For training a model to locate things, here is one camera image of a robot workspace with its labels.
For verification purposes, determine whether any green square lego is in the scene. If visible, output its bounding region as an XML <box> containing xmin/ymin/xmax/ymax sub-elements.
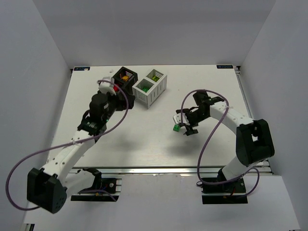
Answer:
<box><xmin>173</xmin><ymin>124</ymin><xmax>180</xmax><ymax>132</ymax></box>

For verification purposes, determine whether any orange long lego brick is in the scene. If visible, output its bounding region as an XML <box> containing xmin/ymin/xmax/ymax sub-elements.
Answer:
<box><xmin>121</xmin><ymin>76</ymin><xmax>130</xmax><ymax>82</ymax></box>

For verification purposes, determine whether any green long lego brick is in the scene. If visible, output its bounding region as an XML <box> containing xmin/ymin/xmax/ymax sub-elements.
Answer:
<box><xmin>141</xmin><ymin>87</ymin><xmax>150</xmax><ymax>92</ymax></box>

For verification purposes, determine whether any lime and green lego stack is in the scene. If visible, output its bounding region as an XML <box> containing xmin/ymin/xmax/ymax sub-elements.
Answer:
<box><xmin>151</xmin><ymin>76</ymin><xmax>160</xmax><ymax>82</ymax></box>

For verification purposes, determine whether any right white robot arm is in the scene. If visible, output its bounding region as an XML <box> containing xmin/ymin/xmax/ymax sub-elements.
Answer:
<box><xmin>173</xmin><ymin>90</ymin><xmax>275</xmax><ymax>185</ymax></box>

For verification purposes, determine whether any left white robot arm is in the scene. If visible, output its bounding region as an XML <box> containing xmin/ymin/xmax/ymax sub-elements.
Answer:
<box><xmin>26</xmin><ymin>92</ymin><xmax>135</xmax><ymax>214</ymax></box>

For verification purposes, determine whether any black slotted container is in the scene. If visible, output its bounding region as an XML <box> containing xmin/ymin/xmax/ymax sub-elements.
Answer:
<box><xmin>112</xmin><ymin>66</ymin><xmax>138</xmax><ymax>95</ymax></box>

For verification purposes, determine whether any white slotted container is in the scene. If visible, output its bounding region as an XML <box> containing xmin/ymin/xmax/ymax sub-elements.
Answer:
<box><xmin>132</xmin><ymin>69</ymin><xmax>167</xmax><ymax>108</ymax></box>

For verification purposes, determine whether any right blue corner label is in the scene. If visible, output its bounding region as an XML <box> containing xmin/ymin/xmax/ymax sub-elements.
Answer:
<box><xmin>216</xmin><ymin>64</ymin><xmax>233</xmax><ymax>69</ymax></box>

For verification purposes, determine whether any blue corner label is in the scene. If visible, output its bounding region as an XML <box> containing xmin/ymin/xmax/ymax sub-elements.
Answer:
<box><xmin>73</xmin><ymin>66</ymin><xmax>90</xmax><ymax>71</ymax></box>
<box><xmin>216</xmin><ymin>64</ymin><xmax>233</xmax><ymax>69</ymax></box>

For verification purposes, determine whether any left blue corner label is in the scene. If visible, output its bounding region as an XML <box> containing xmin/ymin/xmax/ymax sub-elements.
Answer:
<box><xmin>73</xmin><ymin>66</ymin><xmax>90</xmax><ymax>71</ymax></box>

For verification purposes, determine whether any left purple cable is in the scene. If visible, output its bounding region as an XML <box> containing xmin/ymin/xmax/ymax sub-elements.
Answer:
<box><xmin>5</xmin><ymin>80</ymin><xmax>129</xmax><ymax>211</ymax></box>

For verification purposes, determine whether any purple cable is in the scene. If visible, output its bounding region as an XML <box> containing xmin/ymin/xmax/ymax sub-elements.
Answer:
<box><xmin>180</xmin><ymin>89</ymin><xmax>260</xmax><ymax>198</ymax></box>
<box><xmin>5</xmin><ymin>80</ymin><xmax>129</xmax><ymax>211</ymax></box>

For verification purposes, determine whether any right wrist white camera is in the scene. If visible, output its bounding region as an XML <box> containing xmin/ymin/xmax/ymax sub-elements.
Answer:
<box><xmin>173</xmin><ymin>113</ymin><xmax>190</xmax><ymax>125</ymax></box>

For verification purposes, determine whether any wrist white camera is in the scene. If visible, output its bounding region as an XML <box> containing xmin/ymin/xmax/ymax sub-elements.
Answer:
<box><xmin>173</xmin><ymin>113</ymin><xmax>190</xmax><ymax>125</ymax></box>
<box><xmin>97</xmin><ymin>77</ymin><xmax>116</xmax><ymax>95</ymax></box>

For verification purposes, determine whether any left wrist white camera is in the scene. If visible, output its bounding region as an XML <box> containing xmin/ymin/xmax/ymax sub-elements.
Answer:
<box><xmin>97</xmin><ymin>77</ymin><xmax>116</xmax><ymax>95</ymax></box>

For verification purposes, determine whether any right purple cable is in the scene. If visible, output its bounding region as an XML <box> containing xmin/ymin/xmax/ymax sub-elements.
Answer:
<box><xmin>180</xmin><ymin>89</ymin><xmax>260</xmax><ymax>198</ymax></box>

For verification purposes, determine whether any aluminium table front rail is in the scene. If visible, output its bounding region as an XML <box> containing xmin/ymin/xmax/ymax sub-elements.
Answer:
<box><xmin>69</xmin><ymin>167</ymin><xmax>222</xmax><ymax>174</ymax></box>

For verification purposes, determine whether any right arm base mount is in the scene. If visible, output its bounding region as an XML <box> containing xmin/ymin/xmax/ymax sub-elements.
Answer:
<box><xmin>196</xmin><ymin>168</ymin><xmax>248</xmax><ymax>205</ymax></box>

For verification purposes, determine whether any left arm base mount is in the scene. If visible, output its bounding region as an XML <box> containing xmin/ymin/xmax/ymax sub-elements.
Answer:
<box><xmin>70</xmin><ymin>167</ymin><xmax>122</xmax><ymax>202</ymax></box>

